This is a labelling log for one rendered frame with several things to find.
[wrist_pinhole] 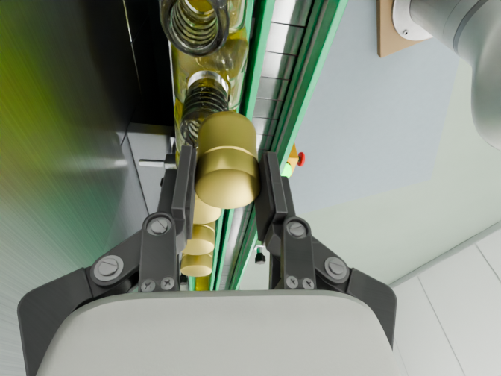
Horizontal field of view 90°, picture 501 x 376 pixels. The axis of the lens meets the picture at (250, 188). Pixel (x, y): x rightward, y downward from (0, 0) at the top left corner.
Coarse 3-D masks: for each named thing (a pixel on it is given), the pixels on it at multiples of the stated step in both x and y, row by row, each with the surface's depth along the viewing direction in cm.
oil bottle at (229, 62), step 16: (240, 32) 19; (176, 48) 17; (224, 48) 17; (240, 48) 18; (176, 64) 17; (192, 64) 17; (208, 64) 17; (224, 64) 17; (240, 64) 18; (176, 80) 18; (240, 80) 19; (176, 96) 20; (240, 96) 20
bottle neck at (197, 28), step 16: (176, 0) 10; (208, 0) 10; (224, 0) 11; (160, 16) 11; (176, 16) 11; (192, 16) 13; (208, 16) 14; (224, 16) 11; (176, 32) 11; (192, 32) 12; (208, 32) 12; (224, 32) 11; (192, 48) 12; (208, 48) 12
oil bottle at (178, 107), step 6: (174, 108) 22; (180, 108) 22; (174, 114) 22; (180, 114) 21; (174, 120) 22; (180, 120) 21; (174, 126) 22; (180, 138) 22; (180, 144) 23; (186, 144) 22
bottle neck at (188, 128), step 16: (192, 80) 17; (208, 80) 16; (224, 80) 18; (192, 96) 15; (208, 96) 15; (224, 96) 16; (192, 112) 14; (208, 112) 14; (192, 128) 16; (192, 144) 16
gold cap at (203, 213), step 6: (198, 198) 17; (198, 204) 18; (204, 204) 18; (198, 210) 18; (204, 210) 18; (210, 210) 18; (216, 210) 18; (198, 216) 19; (204, 216) 19; (210, 216) 19; (216, 216) 19; (198, 222) 19; (204, 222) 19
